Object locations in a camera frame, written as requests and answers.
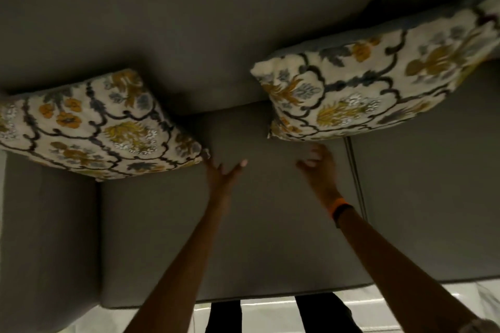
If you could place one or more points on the orange and black wristband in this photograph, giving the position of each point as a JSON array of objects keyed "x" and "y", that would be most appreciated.
[{"x": 340, "y": 209}]

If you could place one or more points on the person's left hand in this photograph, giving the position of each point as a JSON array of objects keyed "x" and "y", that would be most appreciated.
[{"x": 222, "y": 184}]

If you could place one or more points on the person's left forearm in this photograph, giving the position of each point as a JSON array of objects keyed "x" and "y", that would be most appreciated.
[{"x": 187, "y": 266}]

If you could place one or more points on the dark trousers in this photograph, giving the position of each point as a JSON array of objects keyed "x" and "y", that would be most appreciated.
[{"x": 324, "y": 317}]

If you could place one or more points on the person's right forearm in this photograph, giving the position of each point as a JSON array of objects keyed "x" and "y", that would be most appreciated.
[{"x": 390, "y": 270}]

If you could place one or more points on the grey fabric sofa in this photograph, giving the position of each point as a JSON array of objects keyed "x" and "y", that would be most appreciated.
[{"x": 242, "y": 51}]

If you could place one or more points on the person's right hand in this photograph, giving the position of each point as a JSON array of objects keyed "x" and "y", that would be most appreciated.
[{"x": 322, "y": 176}]

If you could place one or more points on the floral patterned cushion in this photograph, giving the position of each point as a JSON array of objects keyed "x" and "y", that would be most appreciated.
[
  {"x": 371, "y": 87},
  {"x": 97, "y": 130}
]

